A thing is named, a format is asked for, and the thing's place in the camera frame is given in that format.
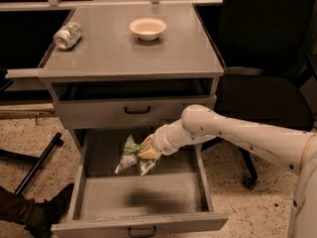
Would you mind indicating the brown trouser leg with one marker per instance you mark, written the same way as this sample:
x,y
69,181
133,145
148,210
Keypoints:
x,y
15,208

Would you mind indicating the silver green soda can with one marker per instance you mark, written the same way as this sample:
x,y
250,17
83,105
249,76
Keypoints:
x,y
68,35

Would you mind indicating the open grey middle drawer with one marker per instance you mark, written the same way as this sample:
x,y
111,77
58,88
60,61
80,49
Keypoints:
x,y
172,198

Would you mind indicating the black shoe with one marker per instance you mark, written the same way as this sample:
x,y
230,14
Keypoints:
x,y
49,212

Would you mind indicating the green jalapeno chip bag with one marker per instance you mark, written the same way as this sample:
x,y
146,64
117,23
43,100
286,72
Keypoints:
x,y
129,158

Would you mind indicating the white paper bowl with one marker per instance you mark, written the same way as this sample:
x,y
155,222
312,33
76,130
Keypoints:
x,y
147,29

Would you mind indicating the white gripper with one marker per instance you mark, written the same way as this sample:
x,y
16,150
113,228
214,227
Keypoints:
x,y
160,140

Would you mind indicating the black office chair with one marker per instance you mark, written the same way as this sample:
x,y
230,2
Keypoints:
x,y
263,46

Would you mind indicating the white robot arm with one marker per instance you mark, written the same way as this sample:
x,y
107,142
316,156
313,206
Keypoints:
x,y
293,150

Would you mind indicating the black metal stand leg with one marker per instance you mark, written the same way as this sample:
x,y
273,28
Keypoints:
x,y
35,162

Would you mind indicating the grey drawer cabinet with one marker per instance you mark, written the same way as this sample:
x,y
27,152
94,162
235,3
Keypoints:
x,y
111,62

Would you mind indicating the closed grey top drawer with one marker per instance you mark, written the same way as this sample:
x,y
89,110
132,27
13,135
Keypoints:
x,y
125,113

